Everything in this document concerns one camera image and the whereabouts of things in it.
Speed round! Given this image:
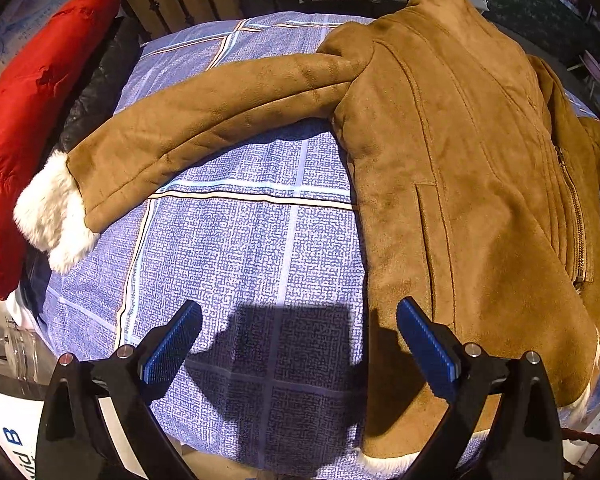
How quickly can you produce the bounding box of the black leather jacket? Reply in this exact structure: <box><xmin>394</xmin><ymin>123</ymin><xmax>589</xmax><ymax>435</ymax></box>
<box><xmin>60</xmin><ymin>17</ymin><xmax>143</xmax><ymax>153</ymax></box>

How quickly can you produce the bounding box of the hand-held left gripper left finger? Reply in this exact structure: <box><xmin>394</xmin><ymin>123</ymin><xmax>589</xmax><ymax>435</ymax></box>
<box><xmin>36</xmin><ymin>300</ymin><xmax>203</xmax><ymax>480</ymax></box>

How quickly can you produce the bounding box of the green patterned cloth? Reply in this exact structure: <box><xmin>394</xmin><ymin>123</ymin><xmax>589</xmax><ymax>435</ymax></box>
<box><xmin>485</xmin><ymin>0</ymin><xmax>600</xmax><ymax>61</ymax></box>

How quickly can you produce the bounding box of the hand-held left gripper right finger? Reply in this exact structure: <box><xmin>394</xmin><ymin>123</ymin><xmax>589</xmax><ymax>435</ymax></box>
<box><xmin>396</xmin><ymin>296</ymin><xmax>566</xmax><ymax>480</ymax></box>

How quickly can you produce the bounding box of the red puffer jacket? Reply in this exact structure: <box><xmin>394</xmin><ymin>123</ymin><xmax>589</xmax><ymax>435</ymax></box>
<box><xmin>0</xmin><ymin>0</ymin><xmax>122</xmax><ymax>302</ymax></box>

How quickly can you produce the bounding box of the brown suede fur-lined jacket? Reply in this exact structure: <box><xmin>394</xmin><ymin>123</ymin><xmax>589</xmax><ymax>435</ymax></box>
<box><xmin>12</xmin><ymin>0</ymin><xmax>600</xmax><ymax>478</ymax></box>

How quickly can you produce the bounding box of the clear glass jar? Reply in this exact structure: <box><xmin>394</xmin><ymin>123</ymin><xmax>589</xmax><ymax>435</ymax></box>
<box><xmin>2</xmin><ymin>322</ymin><xmax>56</xmax><ymax>386</ymax></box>

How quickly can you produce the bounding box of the blue plaid bed sheet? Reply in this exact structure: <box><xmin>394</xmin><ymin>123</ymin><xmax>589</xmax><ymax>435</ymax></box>
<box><xmin>30</xmin><ymin>10</ymin><xmax>600</xmax><ymax>461</ymax></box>

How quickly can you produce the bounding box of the black metal bed frame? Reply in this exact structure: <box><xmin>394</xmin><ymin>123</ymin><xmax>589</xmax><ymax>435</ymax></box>
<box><xmin>65</xmin><ymin>0</ymin><xmax>461</xmax><ymax>43</ymax></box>

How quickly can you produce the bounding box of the white box with blue print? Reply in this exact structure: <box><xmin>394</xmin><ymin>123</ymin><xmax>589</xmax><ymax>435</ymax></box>
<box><xmin>0</xmin><ymin>385</ymin><xmax>146</xmax><ymax>480</ymax></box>

